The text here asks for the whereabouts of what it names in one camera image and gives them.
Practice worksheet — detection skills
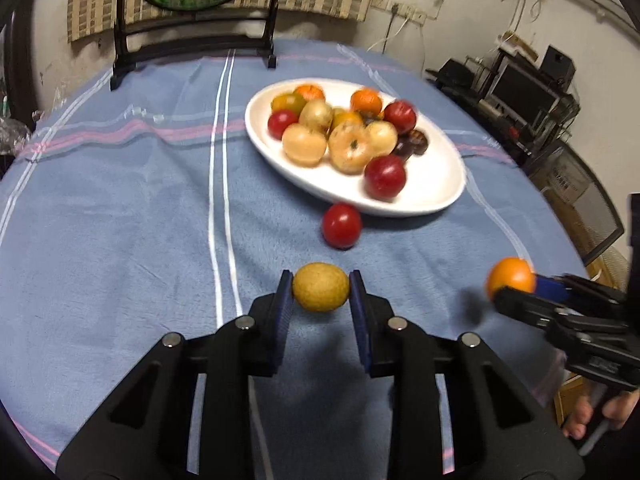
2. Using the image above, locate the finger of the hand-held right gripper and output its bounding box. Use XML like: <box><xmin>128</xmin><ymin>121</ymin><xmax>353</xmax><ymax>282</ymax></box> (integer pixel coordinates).
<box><xmin>492</xmin><ymin>286</ymin><xmax>568</xmax><ymax>333</ymax></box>
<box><xmin>533</xmin><ymin>273</ymin><xmax>630</xmax><ymax>307</ymax></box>

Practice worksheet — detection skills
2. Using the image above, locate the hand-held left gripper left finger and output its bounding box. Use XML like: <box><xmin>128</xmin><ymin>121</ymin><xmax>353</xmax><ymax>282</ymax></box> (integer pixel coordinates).
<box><xmin>56</xmin><ymin>270</ymin><xmax>294</xmax><ymax>480</ymax></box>

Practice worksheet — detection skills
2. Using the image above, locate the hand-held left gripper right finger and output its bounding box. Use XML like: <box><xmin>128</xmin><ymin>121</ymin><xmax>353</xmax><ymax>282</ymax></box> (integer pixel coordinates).
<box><xmin>349</xmin><ymin>270</ymin><xmax>585</xmax><ymax>480</ymax></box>

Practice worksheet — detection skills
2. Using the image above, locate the smooth orange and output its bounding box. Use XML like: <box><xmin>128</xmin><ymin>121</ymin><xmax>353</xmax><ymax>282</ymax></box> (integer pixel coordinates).
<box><xmin>486</xmin><ymin>257</ymin><xmax>537</xmax><ymax>301</ymax></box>

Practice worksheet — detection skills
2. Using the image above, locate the small yellow fruit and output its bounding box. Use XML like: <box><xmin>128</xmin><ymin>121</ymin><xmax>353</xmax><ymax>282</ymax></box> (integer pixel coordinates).
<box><xmin>292</xmin><ymin>262</ymin><xmax>350</xmax><ymax>313</ymax></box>

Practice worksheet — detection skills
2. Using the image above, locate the white oval plate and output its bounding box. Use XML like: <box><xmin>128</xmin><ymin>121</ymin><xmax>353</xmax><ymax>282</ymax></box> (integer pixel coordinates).
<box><xmin>245</xmin><ymin>78</ymin><xmax>467</xmax><ymax>217</ymax></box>

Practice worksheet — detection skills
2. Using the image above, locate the dark purple mangosteen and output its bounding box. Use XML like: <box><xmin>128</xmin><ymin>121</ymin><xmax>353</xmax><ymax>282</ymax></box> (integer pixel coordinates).
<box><xmin>402</xmin><ymin>129</ymin><xmax>430</xmax><ymax>157</ymax></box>

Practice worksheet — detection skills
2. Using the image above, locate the small orange kumquat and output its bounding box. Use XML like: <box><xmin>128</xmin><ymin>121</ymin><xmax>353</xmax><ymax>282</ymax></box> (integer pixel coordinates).
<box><xmin>331</xmin><ymin>110</ymin><xmax>365</xmax><ymax>131</ymax></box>

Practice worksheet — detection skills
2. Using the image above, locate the person's right hand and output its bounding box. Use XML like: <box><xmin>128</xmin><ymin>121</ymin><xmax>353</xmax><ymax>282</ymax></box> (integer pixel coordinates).
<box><xmin>561</xmin><ymin>389</ymin><xmax>640</xmax><ymax>442</ymax></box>

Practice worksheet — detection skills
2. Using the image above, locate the black mesh chair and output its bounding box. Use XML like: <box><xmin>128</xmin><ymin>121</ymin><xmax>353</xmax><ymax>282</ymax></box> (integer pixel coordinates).
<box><xmin>530</xmin><ymin>140</ymin><xmax>626</xmax><ymax>266</ymax></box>

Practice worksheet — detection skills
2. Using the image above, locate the small red fruit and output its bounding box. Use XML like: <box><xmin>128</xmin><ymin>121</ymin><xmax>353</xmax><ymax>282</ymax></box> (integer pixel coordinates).
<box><xmin>321</xmin><ymin>202</ymin><xmax>363</xmax><ymax>250</ymax></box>
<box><xmin>267</xmin><ymin>110</ymin><xmax>300</xmax><ymax>141</ymax></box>

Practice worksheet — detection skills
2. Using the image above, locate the red plum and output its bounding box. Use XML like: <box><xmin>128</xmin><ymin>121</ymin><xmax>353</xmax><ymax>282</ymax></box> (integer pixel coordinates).
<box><xmin>383</xmin><ymin>100</ymin><xmax>418</xmax><ymax>133</ymax></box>
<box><xmin>364</xmin><ymin>155</ymin><xmax>407</xmax><ymax>200</ymax></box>

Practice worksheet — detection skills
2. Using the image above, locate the tan round fruit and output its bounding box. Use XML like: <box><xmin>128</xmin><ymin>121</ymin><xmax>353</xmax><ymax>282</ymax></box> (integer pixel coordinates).
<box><xmin>282</xmin><ymin>123</ymin><xmax>328</xmax><ymax>167</ymax></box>
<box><xmin>365</xmin><ymin>121</ymin><xmax>399</xmax><ymax>157</ymax></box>
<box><xmin>299</xmin><ymin>99</ymin><xmax>334</xmax><ymax>131</ymax></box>
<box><xmin>328</xmin><ymin>122</ymin><xmax>373</xmax><ymax>176</ymax></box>

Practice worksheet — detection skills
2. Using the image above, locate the blue striped tablecloth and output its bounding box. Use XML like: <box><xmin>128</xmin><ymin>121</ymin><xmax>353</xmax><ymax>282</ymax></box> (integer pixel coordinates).
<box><xmin>0</xmin><ymin>37</ymin><xmax>588</xmax><ymax>480</ymax></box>

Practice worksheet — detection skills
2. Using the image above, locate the black monitor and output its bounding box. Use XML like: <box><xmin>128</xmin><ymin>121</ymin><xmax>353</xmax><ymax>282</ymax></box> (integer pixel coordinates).
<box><xmin>487</xmin><ymin>60</ymin><xmax>558</xmax><ymax>121</ymax></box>

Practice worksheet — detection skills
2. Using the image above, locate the green-orange tangerine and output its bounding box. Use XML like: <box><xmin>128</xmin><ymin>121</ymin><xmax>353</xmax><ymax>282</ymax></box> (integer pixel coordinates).
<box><xmin>271</xmin><ymin>93</ymin><xmax>306</xmax><ymax>116</ymax></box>

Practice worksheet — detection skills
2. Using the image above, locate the black speaker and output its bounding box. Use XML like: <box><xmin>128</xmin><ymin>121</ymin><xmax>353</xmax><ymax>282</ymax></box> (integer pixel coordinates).
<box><xmin>540</xmin><ymin>45</ymin><xmax>576</xmax><ymax>92</ymax></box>

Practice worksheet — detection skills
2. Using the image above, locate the orange tangerine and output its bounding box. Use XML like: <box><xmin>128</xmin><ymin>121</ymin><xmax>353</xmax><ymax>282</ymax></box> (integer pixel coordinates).
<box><xmin>350</xmin><ymin>88</ymin><xmax>384</xmax><ymax>117</ymax></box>
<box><xmin>293</xmin><ymin>84</ymin><xmax>326</xmax><ymax>103</ymax></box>

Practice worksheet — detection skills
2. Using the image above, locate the clear plastic bag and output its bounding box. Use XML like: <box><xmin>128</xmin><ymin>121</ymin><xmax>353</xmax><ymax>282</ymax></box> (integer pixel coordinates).
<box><xmin>0</xmin><ymin>110</ymin><xmax>38</xmax><ymax>156</ymax></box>

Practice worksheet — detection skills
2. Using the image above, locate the white cable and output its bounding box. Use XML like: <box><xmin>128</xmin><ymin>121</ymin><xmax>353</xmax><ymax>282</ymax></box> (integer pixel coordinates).
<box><xmin>367</xmin><ymin>10</ymin><xmax>426</xmax><ymax>56</ymax></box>

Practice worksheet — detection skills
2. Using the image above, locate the white wall socket strip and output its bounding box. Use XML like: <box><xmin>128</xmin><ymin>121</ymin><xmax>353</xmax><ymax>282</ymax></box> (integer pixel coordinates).
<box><xmin>372</xmin><ymin>0</ymin><xmax>427</xmax><ymax>25</ymax></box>

